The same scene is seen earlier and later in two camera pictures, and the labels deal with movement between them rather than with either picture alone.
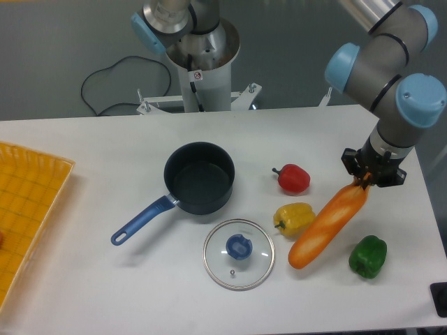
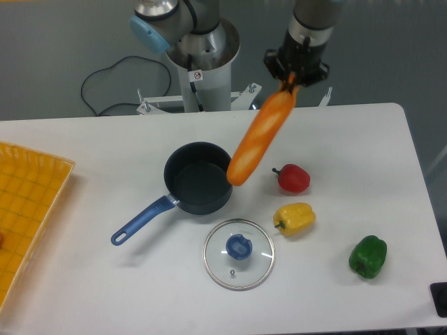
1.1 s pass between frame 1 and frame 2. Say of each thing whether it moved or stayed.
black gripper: moved
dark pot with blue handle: stayed
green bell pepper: stayed
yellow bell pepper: stayed
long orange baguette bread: moved
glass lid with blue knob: stayed
